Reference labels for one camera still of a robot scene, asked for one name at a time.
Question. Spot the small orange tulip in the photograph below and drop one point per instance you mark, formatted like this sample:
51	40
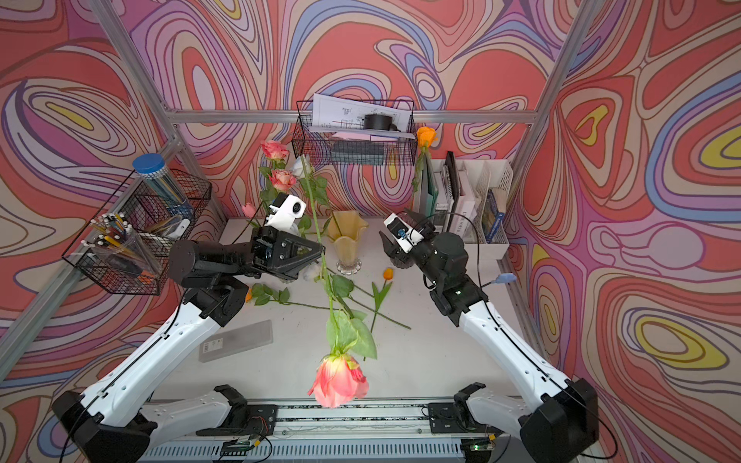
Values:
380	293

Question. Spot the small pink rosebud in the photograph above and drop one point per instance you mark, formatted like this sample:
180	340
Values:
251	213

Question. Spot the white papers in basket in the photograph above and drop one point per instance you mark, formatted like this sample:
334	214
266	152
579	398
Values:
337	115

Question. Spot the purple ribbed glass vase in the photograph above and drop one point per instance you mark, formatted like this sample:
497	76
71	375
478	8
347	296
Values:
402	262

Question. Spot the orange rose left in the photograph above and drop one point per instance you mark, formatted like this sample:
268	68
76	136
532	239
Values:
260	295

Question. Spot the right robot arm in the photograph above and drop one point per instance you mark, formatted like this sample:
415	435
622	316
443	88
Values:
555	418

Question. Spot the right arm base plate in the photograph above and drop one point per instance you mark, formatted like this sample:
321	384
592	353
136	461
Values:
449	418

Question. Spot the white plastic book organizer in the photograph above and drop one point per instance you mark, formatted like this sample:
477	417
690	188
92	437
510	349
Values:
483	174

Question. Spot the cup of pencils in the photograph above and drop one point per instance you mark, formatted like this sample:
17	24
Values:
121	247

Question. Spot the blue desk lamp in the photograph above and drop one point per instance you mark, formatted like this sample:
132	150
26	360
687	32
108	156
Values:
502	279

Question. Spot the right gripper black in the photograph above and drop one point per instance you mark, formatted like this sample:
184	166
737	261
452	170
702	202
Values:
426	229

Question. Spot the blue treehouse book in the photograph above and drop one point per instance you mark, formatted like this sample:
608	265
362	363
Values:
495	209

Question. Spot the blue lid pencil jar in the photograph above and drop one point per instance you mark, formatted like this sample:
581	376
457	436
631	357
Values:
157	175

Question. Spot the yellow ruffled vase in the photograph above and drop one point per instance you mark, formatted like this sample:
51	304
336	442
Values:
345	230

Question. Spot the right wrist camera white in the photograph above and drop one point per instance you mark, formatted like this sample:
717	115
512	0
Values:
405	235

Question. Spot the black wire basket left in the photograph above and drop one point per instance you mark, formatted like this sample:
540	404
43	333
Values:
158	227

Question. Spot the pink book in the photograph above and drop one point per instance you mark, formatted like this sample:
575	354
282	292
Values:
464	212

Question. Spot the black white magazine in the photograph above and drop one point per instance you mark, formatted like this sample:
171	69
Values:
444	200

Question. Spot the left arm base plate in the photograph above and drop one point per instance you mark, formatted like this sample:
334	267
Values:
255	418

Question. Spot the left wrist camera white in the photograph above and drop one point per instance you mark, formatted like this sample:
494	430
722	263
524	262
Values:
284	213

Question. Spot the orange rose tall stem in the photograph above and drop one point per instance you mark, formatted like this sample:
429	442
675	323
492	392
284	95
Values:
425	136

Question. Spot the black wire basket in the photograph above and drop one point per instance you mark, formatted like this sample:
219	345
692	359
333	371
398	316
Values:
347	149
158	227

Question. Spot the pink rose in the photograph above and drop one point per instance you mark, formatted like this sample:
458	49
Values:
340	378
276	155
281	182

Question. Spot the black tape roll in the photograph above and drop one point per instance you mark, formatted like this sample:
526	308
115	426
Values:
379	122

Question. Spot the teal green folder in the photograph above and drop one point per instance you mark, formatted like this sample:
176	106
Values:
428	191

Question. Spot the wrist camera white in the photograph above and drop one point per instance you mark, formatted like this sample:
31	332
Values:
405	235
284	213

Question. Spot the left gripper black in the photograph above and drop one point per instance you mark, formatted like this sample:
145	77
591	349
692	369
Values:
270	257

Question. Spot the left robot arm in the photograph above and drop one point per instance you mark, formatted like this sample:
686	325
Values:
111	420

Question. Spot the black wire basket back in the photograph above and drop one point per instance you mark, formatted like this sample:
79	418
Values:
347	149

